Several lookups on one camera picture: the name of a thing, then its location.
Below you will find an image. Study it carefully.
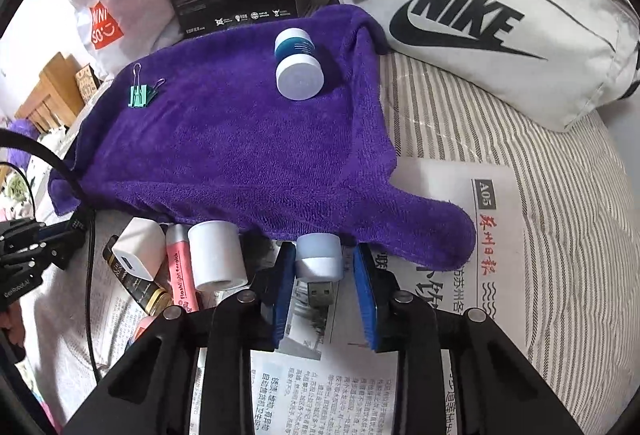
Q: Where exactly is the pink cloth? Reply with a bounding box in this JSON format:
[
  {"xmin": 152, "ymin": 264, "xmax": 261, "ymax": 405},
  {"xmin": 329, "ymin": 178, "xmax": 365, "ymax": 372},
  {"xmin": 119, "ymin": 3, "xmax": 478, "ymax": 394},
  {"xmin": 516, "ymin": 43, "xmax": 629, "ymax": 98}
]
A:
[{"xmin": 40, "ymin": 402, "xmax": 63, "ymax": 433}]

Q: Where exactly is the blue and white jar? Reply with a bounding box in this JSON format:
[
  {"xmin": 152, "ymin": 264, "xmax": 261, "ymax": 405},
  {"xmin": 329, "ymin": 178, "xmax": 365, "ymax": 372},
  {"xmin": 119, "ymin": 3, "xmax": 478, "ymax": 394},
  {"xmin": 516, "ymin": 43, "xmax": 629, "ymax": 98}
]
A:
[{"xmin": 274, "ymin": 28, "xmax": 326, "ymax": 102}]

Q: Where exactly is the pink flashlight earpick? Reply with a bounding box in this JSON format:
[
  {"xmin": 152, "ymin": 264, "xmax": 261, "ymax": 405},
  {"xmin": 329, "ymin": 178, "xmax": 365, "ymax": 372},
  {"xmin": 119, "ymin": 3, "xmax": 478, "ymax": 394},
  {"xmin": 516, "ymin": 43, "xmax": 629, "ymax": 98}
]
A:
[{"xmin": 166, "ymin": 224, "xmax": 201, "ymax": 313}]

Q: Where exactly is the white paper roll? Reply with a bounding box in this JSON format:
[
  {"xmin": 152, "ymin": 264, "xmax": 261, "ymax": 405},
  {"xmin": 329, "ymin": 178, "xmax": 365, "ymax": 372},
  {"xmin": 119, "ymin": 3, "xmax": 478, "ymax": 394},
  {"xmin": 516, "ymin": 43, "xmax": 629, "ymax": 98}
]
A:
[{"xmin": 188, "ymin": 220, "xmax": 249, "ymax": 293}]

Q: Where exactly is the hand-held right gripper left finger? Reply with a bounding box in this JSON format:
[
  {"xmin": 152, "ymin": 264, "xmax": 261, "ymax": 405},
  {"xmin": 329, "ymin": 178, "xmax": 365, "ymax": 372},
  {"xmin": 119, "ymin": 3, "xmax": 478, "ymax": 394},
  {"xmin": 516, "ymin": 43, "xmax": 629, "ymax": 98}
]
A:
[{"xmin": 62, "ymin": 242, "xmax": 297, "ymax": 435}]

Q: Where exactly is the black gold cosmetic tube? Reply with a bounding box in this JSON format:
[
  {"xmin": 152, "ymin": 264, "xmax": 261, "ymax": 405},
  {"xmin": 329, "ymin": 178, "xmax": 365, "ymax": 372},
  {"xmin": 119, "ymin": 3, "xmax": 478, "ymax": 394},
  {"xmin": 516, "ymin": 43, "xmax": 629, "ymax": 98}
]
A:
[{"xmin": 102, "ymin": 235, "xmax": 173, "ymax": 316}]

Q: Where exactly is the small pink jar blue lid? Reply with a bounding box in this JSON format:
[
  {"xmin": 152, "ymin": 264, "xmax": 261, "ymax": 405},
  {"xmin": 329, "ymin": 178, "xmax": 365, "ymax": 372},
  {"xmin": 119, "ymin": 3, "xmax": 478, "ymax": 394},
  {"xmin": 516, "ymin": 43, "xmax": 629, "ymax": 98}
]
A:
[{"xmin": 127, "ymin": 314, "xmax": 158, "ymax": 348}]

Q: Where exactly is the brown printed box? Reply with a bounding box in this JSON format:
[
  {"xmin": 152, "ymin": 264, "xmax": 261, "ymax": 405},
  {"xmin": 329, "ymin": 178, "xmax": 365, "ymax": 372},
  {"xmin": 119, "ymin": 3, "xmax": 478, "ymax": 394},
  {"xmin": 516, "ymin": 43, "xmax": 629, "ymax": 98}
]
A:
[{"xmin": 75, "ymin": 67, "xmax": 103, "ymax": 103}]

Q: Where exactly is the purple fluffy toy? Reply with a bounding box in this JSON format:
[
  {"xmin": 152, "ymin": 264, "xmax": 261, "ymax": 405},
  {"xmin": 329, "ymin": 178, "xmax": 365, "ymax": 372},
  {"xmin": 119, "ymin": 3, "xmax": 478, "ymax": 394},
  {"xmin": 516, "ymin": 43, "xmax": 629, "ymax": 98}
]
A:
[{"xmin": 0, "ymin": 117, "xmax": 41, "ymax": 170}]

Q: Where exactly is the striped bed sheet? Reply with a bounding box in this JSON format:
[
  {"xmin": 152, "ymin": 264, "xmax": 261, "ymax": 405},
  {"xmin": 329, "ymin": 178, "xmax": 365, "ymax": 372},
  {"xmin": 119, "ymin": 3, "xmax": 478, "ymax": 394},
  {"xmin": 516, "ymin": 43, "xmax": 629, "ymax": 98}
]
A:
[{"xmin": 300, "ymin": 0, "xmax": 640, "ymax": 435}]

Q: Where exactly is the person's left hand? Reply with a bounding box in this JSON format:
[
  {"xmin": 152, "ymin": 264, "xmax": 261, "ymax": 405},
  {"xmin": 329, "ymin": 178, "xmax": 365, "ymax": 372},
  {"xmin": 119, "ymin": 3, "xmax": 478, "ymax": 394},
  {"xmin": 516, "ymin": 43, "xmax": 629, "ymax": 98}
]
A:
[{"xmin": 0, "ymin": 305, "xmax": 26, "ymax": 346}]

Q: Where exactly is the white usb night light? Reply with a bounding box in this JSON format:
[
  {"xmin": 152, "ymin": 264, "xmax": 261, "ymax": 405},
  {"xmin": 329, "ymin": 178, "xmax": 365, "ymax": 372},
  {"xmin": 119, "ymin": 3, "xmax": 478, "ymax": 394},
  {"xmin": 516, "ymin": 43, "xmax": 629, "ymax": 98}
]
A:
[{"xmin": 295, "ymin": 234, "xmax": 346, "ymax": 309}]

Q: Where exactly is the thick black cable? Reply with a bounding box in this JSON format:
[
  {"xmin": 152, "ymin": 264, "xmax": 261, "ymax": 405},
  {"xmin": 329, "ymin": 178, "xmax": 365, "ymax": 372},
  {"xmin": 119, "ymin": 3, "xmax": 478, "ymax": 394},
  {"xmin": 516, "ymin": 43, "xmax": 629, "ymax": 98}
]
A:
[{"xmin": 0, "ymin": 129, "xmax": 85, "ymax": 216}]

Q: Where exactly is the white usb charger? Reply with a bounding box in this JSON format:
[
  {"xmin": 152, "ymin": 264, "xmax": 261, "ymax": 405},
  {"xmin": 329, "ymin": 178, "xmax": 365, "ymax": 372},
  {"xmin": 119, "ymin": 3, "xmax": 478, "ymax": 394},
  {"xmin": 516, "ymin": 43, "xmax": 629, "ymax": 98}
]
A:
[{"xmin": 111, "ymin": 218, "xmax": 166, "ymax": 283}]

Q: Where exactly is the wooden cabinet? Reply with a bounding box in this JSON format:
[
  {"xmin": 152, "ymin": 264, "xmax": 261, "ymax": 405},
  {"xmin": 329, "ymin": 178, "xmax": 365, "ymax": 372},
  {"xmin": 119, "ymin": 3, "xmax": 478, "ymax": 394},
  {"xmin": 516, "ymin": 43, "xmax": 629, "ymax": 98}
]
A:
[{"xmin": 15, "ymin": 52, "xmax": 86, "ymax": 133}]

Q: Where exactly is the green binder clip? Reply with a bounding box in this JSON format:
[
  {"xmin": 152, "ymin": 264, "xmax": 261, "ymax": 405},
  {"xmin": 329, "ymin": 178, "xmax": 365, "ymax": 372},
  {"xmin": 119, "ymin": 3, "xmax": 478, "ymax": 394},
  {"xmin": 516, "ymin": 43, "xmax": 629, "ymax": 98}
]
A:
[{"xmin": 129, "ymin": 63, "xmax": 166, "ymax": 109}]

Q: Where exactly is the newspaper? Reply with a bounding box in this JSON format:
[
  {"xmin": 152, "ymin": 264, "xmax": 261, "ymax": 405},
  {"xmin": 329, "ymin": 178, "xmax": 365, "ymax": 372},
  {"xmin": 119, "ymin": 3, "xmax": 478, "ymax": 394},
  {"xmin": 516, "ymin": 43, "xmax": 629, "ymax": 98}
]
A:
[{"xmin": 85, "ymin": 155, "xmax": 531, "ymax": 435}]

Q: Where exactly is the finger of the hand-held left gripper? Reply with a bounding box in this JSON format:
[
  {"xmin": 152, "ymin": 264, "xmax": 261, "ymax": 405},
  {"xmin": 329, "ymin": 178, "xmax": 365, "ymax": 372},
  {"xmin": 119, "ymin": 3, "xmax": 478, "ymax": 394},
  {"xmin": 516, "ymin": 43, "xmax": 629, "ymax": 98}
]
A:
[
  {"xmin": 0, "ymin": 235, "xmax": 87, "ymax": 273},
  {"xmin": 0, "ymin": 219, "xmax": 81, "ymax": 246}
]

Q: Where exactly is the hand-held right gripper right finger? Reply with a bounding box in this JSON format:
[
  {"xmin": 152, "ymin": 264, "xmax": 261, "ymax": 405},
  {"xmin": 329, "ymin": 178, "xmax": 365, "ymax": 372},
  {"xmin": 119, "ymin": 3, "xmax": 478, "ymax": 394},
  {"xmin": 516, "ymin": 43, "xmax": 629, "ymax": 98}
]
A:
[{"xmin": 352, "ymin": 245, "xmax": 586, "ymax": 435}]

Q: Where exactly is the purple towel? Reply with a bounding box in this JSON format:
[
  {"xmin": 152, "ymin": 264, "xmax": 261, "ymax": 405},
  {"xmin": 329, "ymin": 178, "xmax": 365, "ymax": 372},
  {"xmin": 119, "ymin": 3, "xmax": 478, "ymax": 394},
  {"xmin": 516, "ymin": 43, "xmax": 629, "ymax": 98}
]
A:
[{"xmin": 47, "ymin": 5, "xmax": 477, "ymax": 273}]

